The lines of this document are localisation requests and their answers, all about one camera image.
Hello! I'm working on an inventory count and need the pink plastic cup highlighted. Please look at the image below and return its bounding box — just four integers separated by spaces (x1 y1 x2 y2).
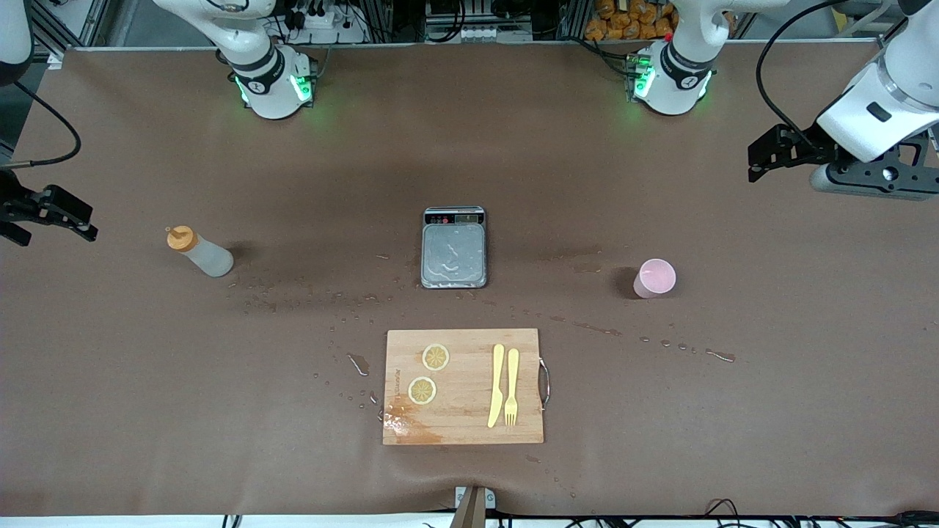
633 258 677 300

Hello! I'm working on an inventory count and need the orange toy food pile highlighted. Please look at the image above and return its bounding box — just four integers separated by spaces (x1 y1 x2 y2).
585 0 679 42

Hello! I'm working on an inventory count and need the brown table cover mat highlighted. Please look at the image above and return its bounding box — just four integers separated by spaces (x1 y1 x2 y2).
0 43 939 518

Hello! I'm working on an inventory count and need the white power strip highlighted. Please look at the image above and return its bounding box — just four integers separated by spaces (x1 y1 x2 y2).
282 0 368 45

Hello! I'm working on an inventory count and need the grey digital kitchen scale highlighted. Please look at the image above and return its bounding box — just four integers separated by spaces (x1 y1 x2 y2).
421 206 488 290

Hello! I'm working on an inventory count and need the yellow plastic fork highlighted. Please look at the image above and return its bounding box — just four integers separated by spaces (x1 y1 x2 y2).
504 348 520 427

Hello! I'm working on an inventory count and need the yellow plastic knife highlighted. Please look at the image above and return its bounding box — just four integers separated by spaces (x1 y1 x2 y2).
487 343 506 429

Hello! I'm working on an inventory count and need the wooden cutting board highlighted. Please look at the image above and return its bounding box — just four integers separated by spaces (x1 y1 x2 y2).
382 328 550 447

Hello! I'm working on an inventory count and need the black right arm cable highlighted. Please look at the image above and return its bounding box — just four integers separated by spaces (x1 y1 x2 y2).
11 79 82 168

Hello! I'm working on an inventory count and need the black cable loop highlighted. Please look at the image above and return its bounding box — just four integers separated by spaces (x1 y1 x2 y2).
704 499 742 528

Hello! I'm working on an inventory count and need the metal camera stand bracket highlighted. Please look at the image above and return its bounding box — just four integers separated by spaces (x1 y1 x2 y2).
454 485 497 528

